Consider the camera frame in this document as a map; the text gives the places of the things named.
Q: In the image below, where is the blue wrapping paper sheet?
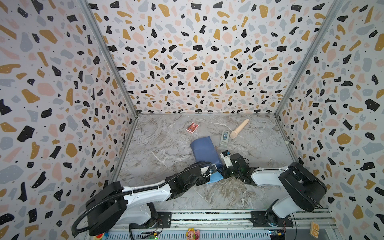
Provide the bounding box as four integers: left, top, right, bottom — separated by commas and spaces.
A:
190, 137, 223, 170

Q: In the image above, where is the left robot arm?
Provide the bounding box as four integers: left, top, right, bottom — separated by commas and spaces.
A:
79, 162, 217, 236

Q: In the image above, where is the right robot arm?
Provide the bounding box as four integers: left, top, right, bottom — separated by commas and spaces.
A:
219, 151, 328, 227

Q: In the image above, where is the red playing card box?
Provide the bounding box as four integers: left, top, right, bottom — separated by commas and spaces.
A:
186, 123, 199, 134

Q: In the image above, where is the beige microphone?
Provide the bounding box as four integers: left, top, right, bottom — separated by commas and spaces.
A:
230, 119, 249, 139

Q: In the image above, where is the grey tape dispenser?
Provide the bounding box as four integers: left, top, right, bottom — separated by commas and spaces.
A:
220, 131, 230, 147

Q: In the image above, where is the pink yellow figure toy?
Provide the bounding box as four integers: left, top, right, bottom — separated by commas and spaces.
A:
186, 228, 200, 240

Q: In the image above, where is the wooden letter block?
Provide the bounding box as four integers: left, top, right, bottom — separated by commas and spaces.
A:
310, 222, 320, 239

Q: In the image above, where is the colourful smiley toy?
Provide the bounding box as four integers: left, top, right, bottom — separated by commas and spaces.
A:
94, 233, 107, 240

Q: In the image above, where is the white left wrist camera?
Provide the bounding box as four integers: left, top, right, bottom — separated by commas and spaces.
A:
206, 164, 218, 176

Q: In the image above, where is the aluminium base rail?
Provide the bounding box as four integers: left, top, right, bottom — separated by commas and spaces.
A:
105, 209, 343, 240

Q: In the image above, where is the black corrugated left cable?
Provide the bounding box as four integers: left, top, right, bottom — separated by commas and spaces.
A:
71, 161, 214, 238

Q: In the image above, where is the aluminium left corner post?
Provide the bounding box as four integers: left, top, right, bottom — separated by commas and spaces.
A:
78, 0, 138, 119

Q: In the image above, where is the aluminium corner post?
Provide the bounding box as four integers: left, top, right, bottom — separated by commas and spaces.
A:
78, 0, 138, 119
274, 0, 344, 119

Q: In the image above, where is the aluminium right corner post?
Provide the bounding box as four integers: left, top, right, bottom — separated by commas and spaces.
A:
274, 0, 344, 119

